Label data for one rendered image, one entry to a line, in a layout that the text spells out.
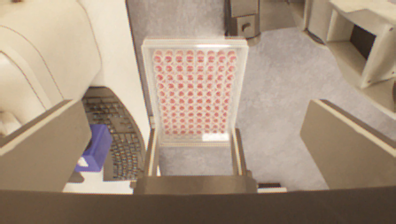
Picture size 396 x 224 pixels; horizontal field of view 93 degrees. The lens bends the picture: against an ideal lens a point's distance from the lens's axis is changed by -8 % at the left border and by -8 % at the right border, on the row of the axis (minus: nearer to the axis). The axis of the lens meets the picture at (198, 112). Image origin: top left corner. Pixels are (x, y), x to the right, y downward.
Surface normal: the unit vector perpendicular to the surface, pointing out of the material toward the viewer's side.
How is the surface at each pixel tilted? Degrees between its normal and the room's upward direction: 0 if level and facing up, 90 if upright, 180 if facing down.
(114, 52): 0
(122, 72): 0
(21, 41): 90
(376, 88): 90
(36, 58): 90
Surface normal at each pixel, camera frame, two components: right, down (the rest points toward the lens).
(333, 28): -0.16, 0.69
